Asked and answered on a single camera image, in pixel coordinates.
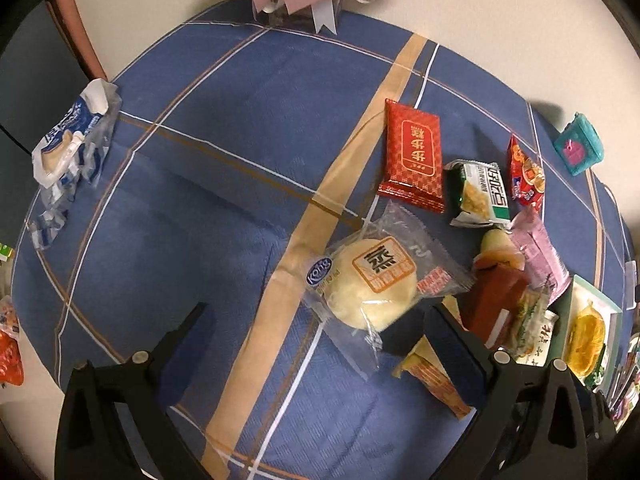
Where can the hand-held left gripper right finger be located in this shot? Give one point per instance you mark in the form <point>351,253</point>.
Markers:
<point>452,355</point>

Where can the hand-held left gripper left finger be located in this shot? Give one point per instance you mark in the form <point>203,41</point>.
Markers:
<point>187,355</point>

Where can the orange and yellow snack packet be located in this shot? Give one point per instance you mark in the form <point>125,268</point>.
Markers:
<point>435,382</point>

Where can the dark red snack packet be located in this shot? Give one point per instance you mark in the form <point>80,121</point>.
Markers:
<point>492,305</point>

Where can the white sandwich print snack packet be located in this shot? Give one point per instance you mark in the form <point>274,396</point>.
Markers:
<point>532,327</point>

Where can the steamed cake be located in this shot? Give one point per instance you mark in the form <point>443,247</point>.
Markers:
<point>372,285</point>

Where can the white box with green rim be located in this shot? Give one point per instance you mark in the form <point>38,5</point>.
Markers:
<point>567,300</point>

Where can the pink snack packet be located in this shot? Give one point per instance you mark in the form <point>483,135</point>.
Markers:
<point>537,255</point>

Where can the green and white snack packet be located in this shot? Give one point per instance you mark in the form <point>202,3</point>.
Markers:
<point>480,192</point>

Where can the pile of colourful packets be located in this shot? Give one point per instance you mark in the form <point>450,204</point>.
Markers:
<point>627,375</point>

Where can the orange snack bag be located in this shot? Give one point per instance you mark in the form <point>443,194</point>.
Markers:
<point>9,350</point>

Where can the red and orange chip packet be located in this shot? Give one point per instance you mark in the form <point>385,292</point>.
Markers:
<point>526,175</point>

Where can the blue plaid tablecloth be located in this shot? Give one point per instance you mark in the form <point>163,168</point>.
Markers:
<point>225,160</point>

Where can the red patterned snack packet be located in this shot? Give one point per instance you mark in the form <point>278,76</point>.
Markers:
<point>414,152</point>

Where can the small green box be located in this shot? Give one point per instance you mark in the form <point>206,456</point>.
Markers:
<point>5,251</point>

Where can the crumpled white and blue wrapper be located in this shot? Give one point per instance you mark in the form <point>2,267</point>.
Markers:
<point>70,140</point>

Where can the teal toy box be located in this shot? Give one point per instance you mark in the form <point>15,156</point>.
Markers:
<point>579,145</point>

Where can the reddish brown chair back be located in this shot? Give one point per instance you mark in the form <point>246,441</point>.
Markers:
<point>75,30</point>

